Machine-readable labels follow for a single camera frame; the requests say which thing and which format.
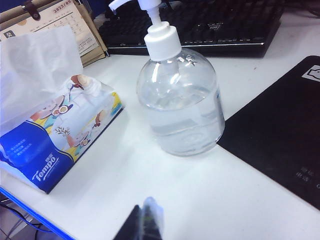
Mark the paper desk calendar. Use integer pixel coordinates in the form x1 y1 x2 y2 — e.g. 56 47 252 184
0 0 110 68

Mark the black keyboard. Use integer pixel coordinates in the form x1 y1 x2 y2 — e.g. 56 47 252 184
98 0 286 59

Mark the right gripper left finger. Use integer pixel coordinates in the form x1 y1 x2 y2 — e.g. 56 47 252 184
119 204 144 240

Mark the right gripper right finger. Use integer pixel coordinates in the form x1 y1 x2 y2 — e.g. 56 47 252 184
140 196 165 240

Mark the white tissue sheet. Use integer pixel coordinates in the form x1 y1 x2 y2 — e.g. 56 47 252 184
0 24 85 132

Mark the black mouse pad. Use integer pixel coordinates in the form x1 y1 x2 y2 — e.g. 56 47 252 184
217 55 320 211

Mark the clear plastic cup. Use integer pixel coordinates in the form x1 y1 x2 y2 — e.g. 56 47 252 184
109 0 226 157

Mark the blue Tempo tissue pack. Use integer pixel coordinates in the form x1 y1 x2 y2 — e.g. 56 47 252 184
0 73 125 195

